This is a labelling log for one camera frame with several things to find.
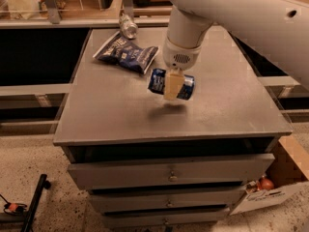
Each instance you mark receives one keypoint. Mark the middle grey drawer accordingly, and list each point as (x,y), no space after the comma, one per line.
(168,199)

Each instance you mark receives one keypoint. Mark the blue pepsi can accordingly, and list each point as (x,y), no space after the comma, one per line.
(157,84)

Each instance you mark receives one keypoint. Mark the red onion in box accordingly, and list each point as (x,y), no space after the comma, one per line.
(265,183)

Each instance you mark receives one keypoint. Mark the black stand leg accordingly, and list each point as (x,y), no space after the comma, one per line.
(42,184)

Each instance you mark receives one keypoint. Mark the blue chip bag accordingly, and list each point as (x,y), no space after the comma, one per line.
(118,50)

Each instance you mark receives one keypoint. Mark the silver green soda can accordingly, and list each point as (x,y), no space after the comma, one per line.
(127,26)

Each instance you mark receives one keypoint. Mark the orange black cable clamp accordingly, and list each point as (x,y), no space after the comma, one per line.
(13,209)

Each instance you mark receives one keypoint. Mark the top grey drawer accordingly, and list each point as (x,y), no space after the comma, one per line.
(164,172)

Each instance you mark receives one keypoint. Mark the grey drawer cabinet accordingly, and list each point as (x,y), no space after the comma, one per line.
(111,115)

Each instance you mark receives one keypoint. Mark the grey drawer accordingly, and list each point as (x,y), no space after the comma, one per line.
(168,199)
(164,172)
(168,217)

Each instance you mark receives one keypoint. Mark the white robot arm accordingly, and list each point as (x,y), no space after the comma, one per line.
(276,29)

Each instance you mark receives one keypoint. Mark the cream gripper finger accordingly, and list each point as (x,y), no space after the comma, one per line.
(174,79)

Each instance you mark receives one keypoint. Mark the grey metal railing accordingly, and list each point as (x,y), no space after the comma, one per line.
(30,14)

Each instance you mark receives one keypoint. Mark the cardboard box with items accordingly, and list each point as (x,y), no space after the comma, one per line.
(288,174)

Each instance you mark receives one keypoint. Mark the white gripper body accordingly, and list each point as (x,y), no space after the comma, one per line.
(178,57)

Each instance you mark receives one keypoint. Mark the bottom grey drawer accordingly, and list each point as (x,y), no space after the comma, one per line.
(168,217)

